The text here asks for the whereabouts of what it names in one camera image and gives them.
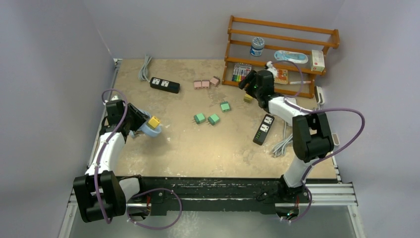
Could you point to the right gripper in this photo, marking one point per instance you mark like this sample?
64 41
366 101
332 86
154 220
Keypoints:
251 78

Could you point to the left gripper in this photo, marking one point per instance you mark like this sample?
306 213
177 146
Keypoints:
139 116

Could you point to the yellow charger plug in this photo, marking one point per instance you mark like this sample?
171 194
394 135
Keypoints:
247 98
153 122

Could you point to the round white socket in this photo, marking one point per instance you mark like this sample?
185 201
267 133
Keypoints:
145 129

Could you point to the green charger plug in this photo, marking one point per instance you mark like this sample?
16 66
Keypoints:
225 107

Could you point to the black power strip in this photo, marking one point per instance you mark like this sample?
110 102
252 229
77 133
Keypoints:
165 85
263 129

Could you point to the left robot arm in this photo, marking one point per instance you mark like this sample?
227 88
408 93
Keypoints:
99 193

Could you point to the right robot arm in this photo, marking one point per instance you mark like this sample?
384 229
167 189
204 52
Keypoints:
311 134

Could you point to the marker pen set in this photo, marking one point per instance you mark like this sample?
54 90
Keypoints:
240 71

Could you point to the small orange notebook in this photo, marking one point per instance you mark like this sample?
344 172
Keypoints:
282 77

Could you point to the blue white jar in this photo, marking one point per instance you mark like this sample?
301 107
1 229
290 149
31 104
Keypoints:
257 46

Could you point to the wooden shelf rack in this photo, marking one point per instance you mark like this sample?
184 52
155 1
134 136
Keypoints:
277 36

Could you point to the blue oval package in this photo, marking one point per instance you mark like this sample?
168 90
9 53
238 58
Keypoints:
295 57

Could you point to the white pen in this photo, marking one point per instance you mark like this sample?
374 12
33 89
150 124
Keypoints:
300 82

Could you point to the white red box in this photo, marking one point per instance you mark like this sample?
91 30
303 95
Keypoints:
317 61

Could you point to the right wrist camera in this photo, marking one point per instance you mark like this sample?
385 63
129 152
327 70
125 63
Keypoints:
270 67

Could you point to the white wall clip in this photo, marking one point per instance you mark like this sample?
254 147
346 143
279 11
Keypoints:
335 138
319 95

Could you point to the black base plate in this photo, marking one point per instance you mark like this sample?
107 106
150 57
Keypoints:
158 195

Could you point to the lower white wall clip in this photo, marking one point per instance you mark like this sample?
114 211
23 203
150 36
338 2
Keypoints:
335 138

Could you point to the aluminium rail frame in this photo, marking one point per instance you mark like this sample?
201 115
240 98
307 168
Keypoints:
101 195

